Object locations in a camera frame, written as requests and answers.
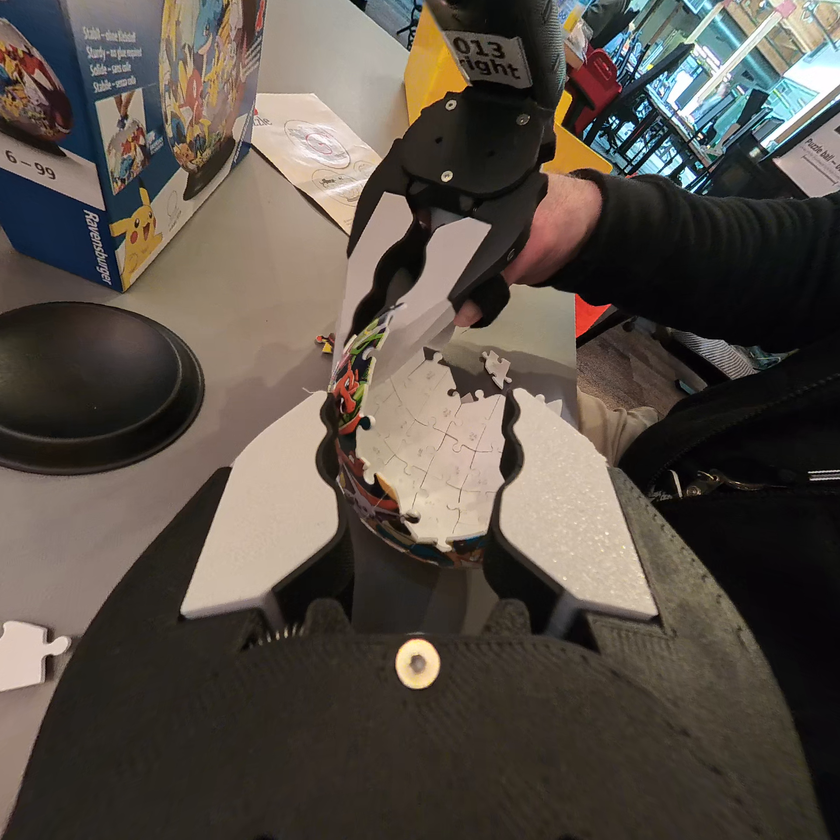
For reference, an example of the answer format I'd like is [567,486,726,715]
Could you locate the red chair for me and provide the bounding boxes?
[564,46,624,135]

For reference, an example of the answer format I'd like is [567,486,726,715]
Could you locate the metal badge clip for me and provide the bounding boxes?
[646,469,772,503]

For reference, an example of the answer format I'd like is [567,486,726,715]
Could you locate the white instruction leaflet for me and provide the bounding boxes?
[251,92,385,236]

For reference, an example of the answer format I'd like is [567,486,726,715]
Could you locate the person's tan trousers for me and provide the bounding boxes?
[576,387,660,467]

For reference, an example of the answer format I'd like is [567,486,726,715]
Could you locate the black round ball stand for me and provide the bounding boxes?
[0,302,206,475]

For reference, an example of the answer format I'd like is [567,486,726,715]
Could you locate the black framed table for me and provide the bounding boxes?
[584,42,742,191]

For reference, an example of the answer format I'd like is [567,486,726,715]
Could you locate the person's right forearm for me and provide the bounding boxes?
[545,169,840,355]

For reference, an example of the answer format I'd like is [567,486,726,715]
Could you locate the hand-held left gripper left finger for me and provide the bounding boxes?
[180,392,352,621]

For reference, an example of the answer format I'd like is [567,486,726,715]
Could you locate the person's right hand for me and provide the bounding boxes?
[453,171,605,329]

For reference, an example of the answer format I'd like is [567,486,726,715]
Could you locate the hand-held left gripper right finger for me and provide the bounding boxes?
[484,387,659,639]

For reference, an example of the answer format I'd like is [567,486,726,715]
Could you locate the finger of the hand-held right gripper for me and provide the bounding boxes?
[377,209,494,361]
[331,190,427,371]

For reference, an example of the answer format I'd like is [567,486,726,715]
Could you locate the yellow plastic bin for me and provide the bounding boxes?
[403,7,614,175]

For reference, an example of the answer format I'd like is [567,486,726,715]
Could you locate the red fabric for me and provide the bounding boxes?
[575,294,618,340]

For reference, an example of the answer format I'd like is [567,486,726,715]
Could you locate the partly built puzzle ball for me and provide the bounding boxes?
[327,308,519,571]

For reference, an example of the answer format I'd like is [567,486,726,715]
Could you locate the white sign card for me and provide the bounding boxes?
[773,112,840,198]

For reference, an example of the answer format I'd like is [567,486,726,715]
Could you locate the blue puzzle box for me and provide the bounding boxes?
[0,0,269,293]

